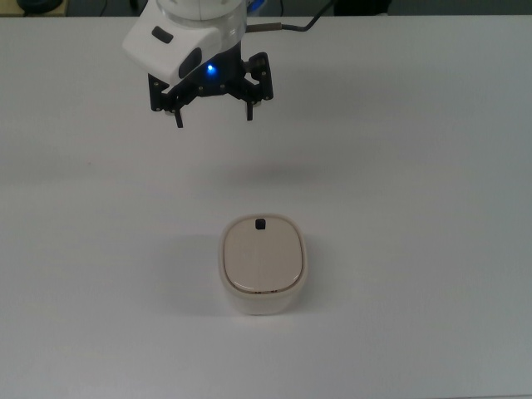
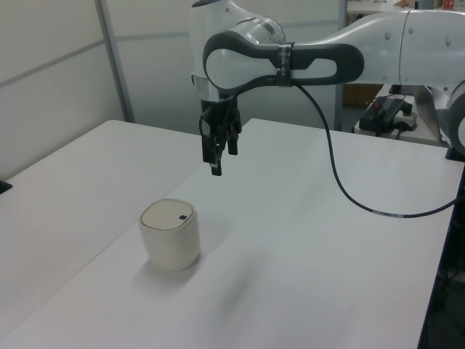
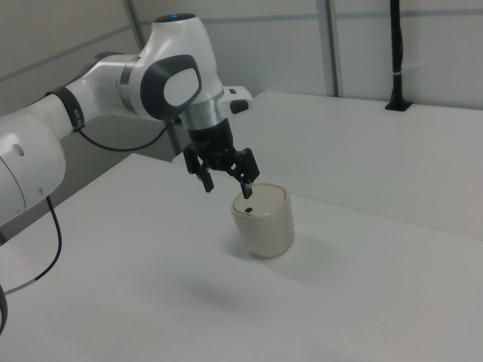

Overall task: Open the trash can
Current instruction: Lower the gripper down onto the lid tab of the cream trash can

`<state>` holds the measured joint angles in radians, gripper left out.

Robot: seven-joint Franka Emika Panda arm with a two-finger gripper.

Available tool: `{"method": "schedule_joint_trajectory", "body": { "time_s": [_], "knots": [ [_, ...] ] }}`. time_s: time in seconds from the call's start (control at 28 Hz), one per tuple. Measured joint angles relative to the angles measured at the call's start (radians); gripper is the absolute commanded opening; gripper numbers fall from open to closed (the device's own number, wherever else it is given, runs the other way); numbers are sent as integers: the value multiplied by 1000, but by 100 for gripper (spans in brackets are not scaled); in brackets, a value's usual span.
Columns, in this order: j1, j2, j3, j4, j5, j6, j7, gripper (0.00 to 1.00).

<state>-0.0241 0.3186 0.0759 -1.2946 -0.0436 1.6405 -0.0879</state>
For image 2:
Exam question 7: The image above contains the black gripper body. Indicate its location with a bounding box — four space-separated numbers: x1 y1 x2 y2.
199 95 243 137

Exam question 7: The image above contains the beige trash can lid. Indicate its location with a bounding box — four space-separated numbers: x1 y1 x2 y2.
141 199 195 231

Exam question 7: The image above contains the small white trash can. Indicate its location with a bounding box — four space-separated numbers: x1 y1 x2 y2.
138 198 202 272

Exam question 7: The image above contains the brown cardboard box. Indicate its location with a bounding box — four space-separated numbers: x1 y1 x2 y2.
342 83 384 108

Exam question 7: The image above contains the black power supply box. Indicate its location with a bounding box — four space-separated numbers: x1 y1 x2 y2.
358 97 403 132

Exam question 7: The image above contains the grey emergency stop button box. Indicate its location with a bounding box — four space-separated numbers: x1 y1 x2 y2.
393 103 419 132

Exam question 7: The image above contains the black cable strap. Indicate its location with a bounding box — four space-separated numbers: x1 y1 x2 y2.
275 41 296 89

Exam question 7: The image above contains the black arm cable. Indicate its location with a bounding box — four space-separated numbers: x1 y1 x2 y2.
290 81 459 220

